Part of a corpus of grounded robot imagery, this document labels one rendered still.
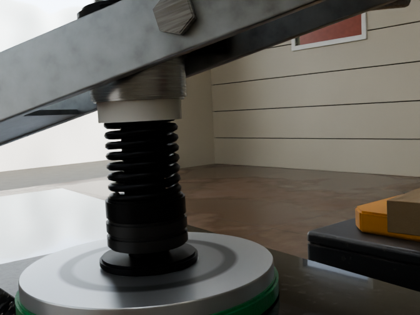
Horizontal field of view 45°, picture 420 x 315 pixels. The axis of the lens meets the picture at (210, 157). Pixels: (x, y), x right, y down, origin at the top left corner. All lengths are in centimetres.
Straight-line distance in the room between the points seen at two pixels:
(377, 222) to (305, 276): 50
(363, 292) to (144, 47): 26
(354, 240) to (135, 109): 62
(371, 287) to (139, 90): 25
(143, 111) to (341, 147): 741
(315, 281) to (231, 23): 24
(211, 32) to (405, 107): 689
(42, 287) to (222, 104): 913
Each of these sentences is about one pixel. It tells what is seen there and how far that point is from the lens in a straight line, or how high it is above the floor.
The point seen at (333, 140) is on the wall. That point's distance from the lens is 786.
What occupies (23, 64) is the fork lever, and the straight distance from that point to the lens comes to 41.
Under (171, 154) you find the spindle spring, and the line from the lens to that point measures 44.
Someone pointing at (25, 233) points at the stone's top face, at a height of 82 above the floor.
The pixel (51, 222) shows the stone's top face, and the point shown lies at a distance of 81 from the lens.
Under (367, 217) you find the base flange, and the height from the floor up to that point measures 77.
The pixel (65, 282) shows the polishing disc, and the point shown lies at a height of 85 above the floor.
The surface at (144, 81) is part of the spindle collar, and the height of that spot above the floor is 100.
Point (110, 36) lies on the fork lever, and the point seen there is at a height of 103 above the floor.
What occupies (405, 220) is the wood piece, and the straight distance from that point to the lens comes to 81.
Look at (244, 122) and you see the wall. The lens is 909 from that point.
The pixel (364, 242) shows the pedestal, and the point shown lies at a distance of 93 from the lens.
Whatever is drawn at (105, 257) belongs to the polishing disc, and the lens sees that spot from 45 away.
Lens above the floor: 97
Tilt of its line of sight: 5 degrees down
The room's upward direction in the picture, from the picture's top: 3 degrees counter-clockwise
